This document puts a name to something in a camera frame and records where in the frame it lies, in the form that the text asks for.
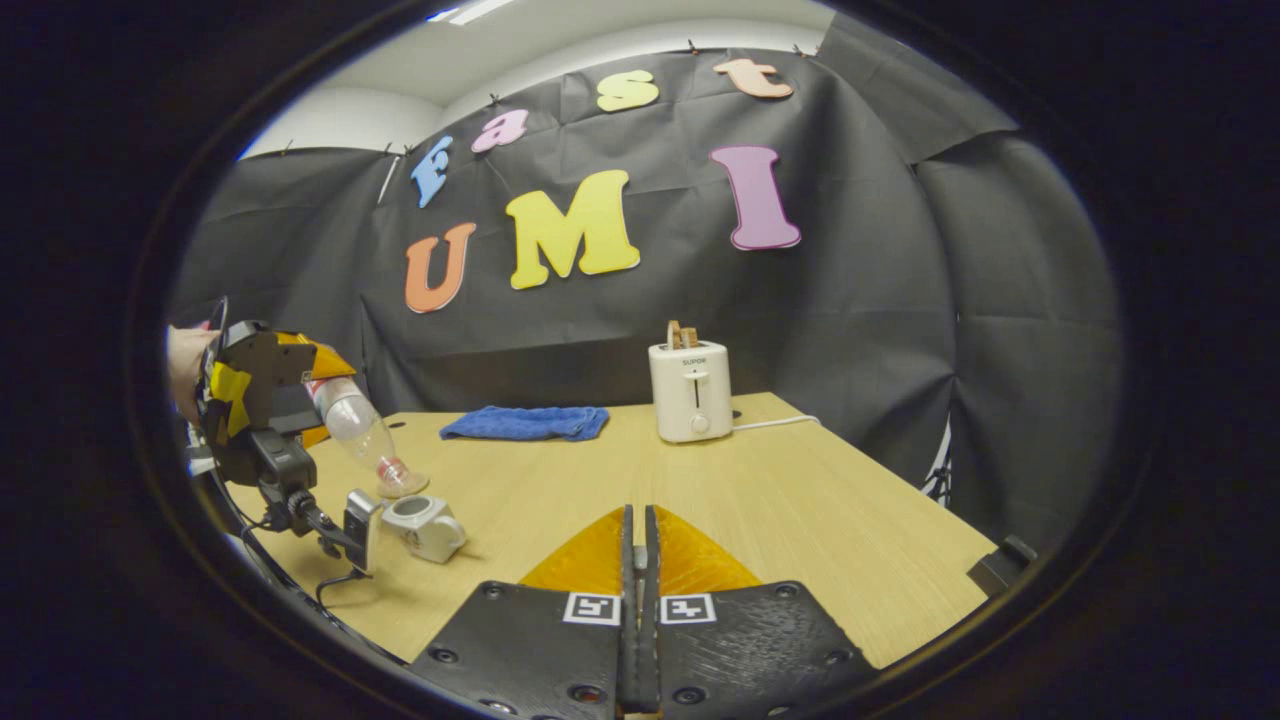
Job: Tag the white teacup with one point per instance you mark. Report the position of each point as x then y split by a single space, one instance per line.
435 537

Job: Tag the blue towel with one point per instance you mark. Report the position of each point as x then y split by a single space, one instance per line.
525 423

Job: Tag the black backdrop cloth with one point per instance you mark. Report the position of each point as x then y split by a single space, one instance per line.
850 330

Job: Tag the white teacup lid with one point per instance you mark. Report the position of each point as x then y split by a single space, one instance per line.
640 558

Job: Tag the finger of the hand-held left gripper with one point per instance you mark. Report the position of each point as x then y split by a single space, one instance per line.
270 370
315 436

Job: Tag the pale toast slice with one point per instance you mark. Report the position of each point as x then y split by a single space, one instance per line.
674 334

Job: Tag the ceiling light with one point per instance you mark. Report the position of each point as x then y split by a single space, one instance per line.
470 12

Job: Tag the clear plastic water bottle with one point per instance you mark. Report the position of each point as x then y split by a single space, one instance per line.
355 420

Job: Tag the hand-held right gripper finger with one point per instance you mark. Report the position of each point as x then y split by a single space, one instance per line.
628 650
651 650

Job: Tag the white toaster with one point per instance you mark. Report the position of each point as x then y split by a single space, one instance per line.
690 395

